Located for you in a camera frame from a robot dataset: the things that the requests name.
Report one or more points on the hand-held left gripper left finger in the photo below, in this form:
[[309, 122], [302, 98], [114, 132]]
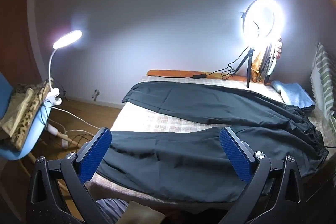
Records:
[[95, 155]]

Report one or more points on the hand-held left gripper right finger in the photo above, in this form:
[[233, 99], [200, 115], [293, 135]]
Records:
[[233, 158]]

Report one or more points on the black pants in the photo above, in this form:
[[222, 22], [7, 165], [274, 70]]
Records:
[[183, 161]]

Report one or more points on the person's striped clothing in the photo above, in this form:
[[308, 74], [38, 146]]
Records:
[[113, 211]]

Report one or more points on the blue chair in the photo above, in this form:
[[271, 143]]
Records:
[[26, 146]]

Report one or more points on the plaid bed blanket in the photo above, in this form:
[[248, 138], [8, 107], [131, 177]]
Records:
[[157, 119]]

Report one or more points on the leopard print cloth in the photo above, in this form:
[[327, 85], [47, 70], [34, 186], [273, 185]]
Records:
[[29, 113]]

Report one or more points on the light blue towel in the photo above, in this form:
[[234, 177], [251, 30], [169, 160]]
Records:
[[294, 95]]

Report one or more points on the black tripod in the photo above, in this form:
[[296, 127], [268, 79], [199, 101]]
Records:
[[248, 69]]

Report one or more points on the beige satin cloth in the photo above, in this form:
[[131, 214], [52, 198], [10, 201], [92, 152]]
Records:
[[15, 106]]

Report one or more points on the golden patterned cloth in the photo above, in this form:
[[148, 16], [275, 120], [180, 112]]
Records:
[[257, 66]]

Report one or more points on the black leaning frames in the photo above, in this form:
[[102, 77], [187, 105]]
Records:
[[269, 64]]

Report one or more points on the green striped white cloth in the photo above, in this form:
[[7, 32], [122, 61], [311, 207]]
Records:
[[324, 82]]

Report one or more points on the white gooseneck clip lamp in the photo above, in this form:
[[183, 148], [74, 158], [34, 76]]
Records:
[[68, 38]]

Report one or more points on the brown wooden door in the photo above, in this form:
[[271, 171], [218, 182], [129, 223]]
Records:
[[15, 29]]

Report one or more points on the metal wall fitting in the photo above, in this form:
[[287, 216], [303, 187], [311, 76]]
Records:
[[95, 94]]

